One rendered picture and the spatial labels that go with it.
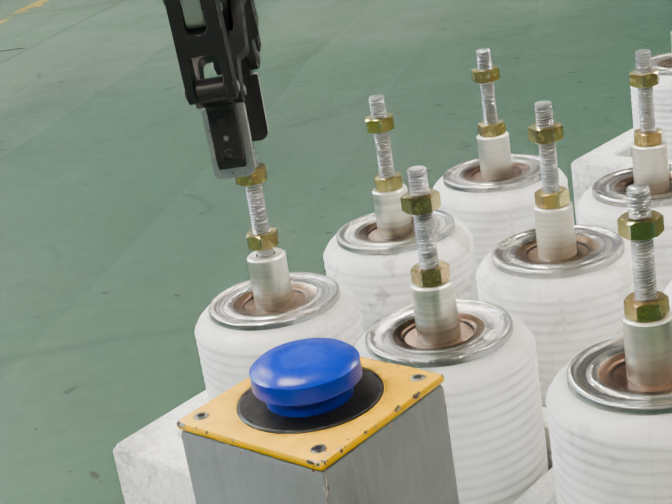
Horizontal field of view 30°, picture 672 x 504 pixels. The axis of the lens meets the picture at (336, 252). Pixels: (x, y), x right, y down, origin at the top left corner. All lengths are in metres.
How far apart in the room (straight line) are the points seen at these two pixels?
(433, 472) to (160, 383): 0.82
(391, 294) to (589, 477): 0.24
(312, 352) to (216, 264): 1.11
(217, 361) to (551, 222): 0.20
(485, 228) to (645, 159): 0.12
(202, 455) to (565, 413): 0.18
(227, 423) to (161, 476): 0.28
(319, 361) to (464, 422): 0.18
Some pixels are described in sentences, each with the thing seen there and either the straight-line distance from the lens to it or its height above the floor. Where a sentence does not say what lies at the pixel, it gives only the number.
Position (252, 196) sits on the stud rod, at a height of 0.32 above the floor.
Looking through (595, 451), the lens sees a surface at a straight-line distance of 0.56.
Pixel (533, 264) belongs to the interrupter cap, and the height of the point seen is 0.25.
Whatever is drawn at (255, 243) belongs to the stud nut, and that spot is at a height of 0.29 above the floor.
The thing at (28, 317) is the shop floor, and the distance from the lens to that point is 1.52.
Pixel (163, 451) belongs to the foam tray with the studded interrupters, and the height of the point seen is 0.18.
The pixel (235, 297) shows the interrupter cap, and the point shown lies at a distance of 0.73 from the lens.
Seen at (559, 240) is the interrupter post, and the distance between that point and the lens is 0.72.
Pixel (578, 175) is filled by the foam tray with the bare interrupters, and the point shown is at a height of 0.17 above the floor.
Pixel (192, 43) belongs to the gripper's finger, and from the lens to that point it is 0.61.
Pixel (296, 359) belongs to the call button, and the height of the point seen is 0.33.
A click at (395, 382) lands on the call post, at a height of 0.31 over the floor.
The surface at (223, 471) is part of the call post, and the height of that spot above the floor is 0.30.
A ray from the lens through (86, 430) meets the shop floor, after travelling 1.20.
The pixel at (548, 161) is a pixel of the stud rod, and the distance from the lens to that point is 0.71.
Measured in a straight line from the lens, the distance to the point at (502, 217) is 0.85.
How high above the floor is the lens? 0.51
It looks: 20 degrees down
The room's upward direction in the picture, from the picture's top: 9 degrees counter-clockwise
